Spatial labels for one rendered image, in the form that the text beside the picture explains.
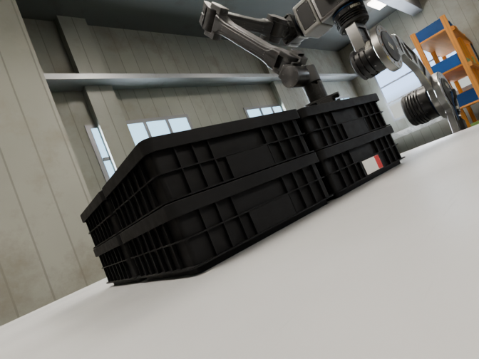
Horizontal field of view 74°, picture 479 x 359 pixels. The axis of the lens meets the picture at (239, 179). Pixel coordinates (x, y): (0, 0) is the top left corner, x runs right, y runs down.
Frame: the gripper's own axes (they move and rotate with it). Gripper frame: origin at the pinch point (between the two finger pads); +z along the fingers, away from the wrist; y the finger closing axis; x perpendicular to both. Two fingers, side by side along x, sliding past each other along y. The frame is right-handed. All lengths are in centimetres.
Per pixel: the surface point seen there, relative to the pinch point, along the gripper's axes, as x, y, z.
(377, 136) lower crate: -1.0, 10.6, 6.9
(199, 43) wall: 381, -2, -244
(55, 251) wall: 118, -160, -10
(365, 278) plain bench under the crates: -70, -26, 17
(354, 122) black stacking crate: -5.2, 4.5, 1.2
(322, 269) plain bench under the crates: -64, -28, 17
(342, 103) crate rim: -7.1, 3.0, -4.7
